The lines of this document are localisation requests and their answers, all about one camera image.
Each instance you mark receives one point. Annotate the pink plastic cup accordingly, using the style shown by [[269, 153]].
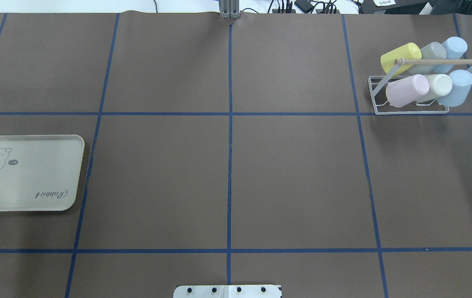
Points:
[[405, 91]]

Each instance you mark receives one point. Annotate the yellow plastic cup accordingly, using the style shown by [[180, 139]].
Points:
[[407, 51]]

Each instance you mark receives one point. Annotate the pale green plastic cup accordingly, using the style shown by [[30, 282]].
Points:
[[439, 85]]

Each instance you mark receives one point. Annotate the grey plastic cup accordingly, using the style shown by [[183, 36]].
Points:
[[434, 50]]

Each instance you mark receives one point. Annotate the light blue plastic cup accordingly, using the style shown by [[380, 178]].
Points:
[[455, 48]]

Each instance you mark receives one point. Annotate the cream plastic tray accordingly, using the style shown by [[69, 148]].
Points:
[[39, 172]]

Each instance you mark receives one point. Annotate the aluminium frame post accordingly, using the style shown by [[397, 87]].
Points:
[[229, 9]]

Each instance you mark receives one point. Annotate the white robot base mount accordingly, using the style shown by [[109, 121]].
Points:
[[228, 291]]

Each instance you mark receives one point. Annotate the white wire cup rack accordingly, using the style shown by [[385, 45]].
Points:
[[377, 88]]

